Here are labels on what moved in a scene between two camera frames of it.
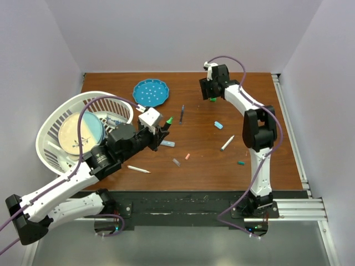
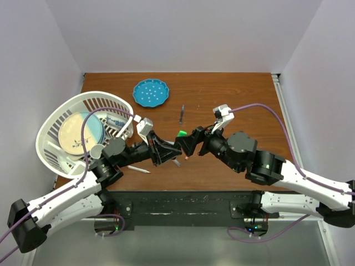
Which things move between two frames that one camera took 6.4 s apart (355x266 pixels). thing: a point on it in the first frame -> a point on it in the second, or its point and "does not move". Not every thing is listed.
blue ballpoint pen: (181, 114) does not move
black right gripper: (205, 84) -> (199, 134)
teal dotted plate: (151, 92) does not move
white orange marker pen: (137, 169) does not move
